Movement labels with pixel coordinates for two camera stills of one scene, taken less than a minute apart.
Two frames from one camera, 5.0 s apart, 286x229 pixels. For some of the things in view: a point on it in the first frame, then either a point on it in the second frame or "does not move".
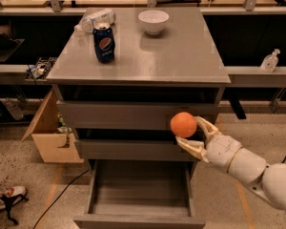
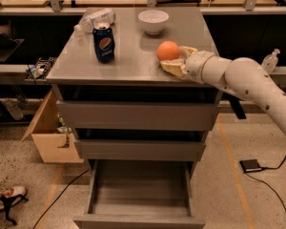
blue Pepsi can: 105,43 does not move
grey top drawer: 130,114 does not move
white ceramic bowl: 153,21 does not move
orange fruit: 183,124 → 168,51
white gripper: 223,152 → 194,66
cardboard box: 52,147 does not move
